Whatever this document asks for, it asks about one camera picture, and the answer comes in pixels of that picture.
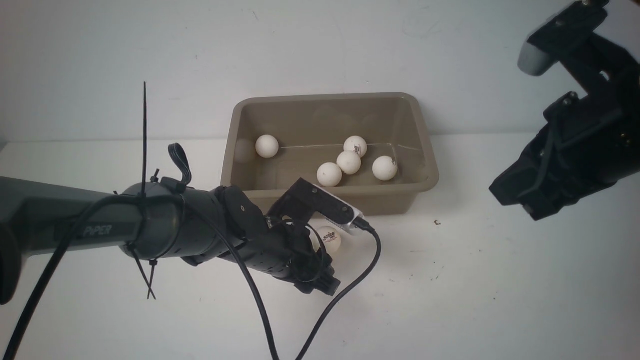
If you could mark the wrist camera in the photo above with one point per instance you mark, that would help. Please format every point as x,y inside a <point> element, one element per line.
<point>597,64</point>
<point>304,200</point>

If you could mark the taupe plastic bin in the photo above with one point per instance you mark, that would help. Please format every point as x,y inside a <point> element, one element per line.
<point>312,129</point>

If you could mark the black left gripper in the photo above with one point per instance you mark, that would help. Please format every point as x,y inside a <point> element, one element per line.
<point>281,248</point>

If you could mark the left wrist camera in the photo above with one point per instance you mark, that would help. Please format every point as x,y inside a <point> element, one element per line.
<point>304,200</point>

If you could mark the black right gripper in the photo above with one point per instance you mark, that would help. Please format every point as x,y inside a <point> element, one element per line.
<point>587,145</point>

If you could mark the white ball with logo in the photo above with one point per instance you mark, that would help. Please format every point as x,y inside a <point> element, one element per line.
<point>331,238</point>

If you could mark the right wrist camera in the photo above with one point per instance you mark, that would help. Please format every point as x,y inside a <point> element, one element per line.
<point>597,64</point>

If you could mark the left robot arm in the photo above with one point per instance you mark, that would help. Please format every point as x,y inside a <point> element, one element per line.
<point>35,217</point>

